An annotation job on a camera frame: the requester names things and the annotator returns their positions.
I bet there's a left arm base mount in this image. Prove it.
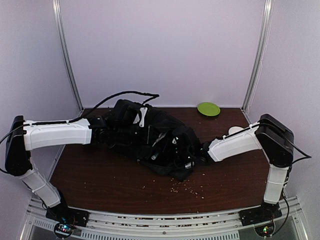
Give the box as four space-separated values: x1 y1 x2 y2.
45 207 90 227

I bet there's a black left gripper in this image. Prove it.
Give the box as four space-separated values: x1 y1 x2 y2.
115 124 159 145

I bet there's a right aluminium frame post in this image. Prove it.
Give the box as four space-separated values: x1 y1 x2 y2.
242 0 274 114

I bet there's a left aluminium frame post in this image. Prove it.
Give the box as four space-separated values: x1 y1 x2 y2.
52 0 84 112

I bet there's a black student backpack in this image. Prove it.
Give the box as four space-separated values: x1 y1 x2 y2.
110 106 196 182

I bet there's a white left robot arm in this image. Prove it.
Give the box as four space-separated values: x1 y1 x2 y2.
2 99 152 222

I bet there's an aluminium frame post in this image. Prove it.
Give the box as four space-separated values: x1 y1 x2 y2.
242 0 274 114
52 0 84 112

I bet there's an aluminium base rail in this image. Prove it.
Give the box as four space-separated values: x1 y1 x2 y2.
18 197 310 240

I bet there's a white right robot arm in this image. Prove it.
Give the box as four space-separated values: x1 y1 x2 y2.
182 114 294 221

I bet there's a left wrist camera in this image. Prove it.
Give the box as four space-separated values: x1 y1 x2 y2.
133 107 148 128

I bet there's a green white glue stick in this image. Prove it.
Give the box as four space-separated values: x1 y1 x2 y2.
151 153 159 161

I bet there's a green plate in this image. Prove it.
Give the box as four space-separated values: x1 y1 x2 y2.
197 102 221 117

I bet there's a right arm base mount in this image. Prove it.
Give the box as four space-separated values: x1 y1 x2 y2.
238 206 283 227

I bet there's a white bowl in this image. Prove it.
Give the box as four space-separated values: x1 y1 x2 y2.
228 126 243 135

